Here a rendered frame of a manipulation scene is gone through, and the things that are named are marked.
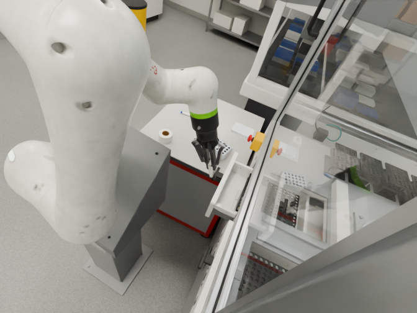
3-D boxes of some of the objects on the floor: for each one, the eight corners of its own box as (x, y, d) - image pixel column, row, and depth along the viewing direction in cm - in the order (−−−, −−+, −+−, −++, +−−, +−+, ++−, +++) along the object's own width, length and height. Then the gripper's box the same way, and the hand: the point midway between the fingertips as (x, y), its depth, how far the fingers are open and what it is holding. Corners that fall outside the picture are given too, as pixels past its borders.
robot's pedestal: (82, 268, 137) (38, 210, 81) (117, 228, 156) (101, 159, 101) (122, 295, 132) (105, 254, 76) (152, 251, 152) (157, 191, 96)
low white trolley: (136, 208, 169) (132, 137, 113) (175, 156, 210) (187, 85, 154) (206, 244, 162) (237, 187, 106) (232, 182, 204) (265, 118, 148)
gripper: (227, 122, 76) (230, 172, 92) (193, 118, 81) (201, 166, 96) (219, 135, 71) (224, 185, 87) (183, 130, 76) (194, 178, 91)
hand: (211, 169), depth 89 cm, fingers closed, pressing on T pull
